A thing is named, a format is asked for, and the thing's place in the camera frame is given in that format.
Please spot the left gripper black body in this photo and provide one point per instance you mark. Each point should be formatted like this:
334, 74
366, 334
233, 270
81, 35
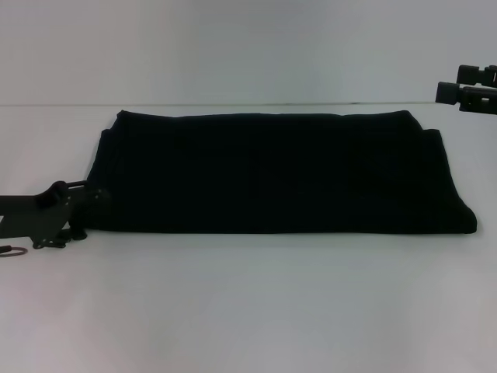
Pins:
35, 217

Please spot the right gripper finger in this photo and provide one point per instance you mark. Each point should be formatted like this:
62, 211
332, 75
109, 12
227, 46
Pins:
473, 74
466, 95

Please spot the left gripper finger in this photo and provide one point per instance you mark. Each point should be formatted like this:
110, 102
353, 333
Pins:
101, 200
74, 234

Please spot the black t-shirt with white print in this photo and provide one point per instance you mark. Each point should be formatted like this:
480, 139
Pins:
272, 171

